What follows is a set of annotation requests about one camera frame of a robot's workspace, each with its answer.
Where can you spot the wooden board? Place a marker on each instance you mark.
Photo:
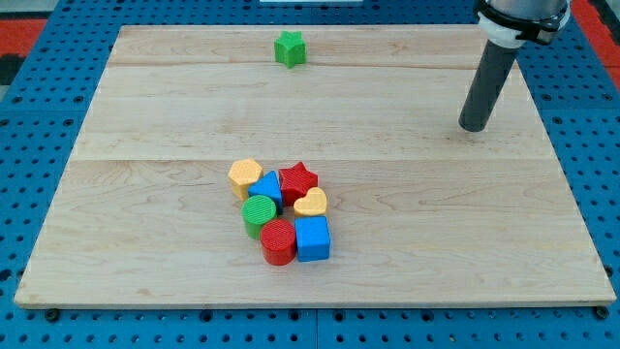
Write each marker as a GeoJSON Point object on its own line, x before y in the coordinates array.
{"type": "Point", "coordinates": [421, 213]}

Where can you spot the red star block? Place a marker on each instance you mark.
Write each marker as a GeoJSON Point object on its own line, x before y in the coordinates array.
{"type": "Point", "coordinates": [295, 182]}

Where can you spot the yellow heart block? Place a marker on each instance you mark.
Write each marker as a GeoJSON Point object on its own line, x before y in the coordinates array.
{"type": "Point", "coordinates": [314, 203]}

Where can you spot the blue triangle block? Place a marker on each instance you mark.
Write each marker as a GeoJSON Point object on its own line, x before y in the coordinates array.
{"type": "Point", "coordinates": [269, 186]}

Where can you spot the blue cube block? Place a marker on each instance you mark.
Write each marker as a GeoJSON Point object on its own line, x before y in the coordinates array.
{"type": "Point", "coordinates": [313, 240]}

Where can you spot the green cylinder block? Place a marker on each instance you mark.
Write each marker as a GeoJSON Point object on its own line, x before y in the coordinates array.
{"type": "Point", "coordinates": [256, 212]}

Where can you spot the yellow hexagon block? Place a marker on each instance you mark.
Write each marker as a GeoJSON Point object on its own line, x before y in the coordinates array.
{"type": "Point", "coordinates": [242, 174]}

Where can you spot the red cylinder block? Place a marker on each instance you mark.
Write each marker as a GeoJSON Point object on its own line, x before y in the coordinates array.
{"type": "Point", "coordinates": [278, 240]}

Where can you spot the green star block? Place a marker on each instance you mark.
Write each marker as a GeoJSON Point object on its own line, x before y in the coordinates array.
{"type": "Point", "coordinates": [290, 49]}

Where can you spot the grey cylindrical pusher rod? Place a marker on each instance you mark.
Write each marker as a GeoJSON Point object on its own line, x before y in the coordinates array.
{"type": "Point", "coordinates": [494, 67]}

